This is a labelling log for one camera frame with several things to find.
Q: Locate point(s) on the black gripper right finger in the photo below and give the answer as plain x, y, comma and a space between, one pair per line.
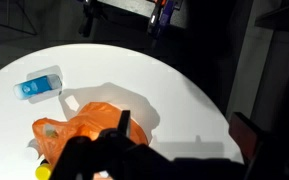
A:
124, 123

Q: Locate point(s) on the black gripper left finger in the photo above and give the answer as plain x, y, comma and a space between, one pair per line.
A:
74, 162

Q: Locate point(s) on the orange plastic bag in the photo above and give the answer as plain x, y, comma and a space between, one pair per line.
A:
52, 135

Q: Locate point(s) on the yellow-capped dark bottle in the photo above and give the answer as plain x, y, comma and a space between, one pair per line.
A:
44, 170

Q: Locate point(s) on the round white table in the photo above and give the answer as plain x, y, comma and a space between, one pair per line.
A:
178, 118

